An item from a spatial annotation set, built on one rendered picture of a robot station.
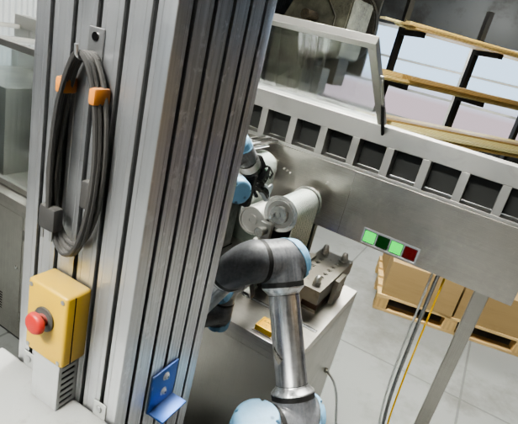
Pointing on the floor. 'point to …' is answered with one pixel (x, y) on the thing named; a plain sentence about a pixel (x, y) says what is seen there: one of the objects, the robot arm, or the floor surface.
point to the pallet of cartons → (456, 305)
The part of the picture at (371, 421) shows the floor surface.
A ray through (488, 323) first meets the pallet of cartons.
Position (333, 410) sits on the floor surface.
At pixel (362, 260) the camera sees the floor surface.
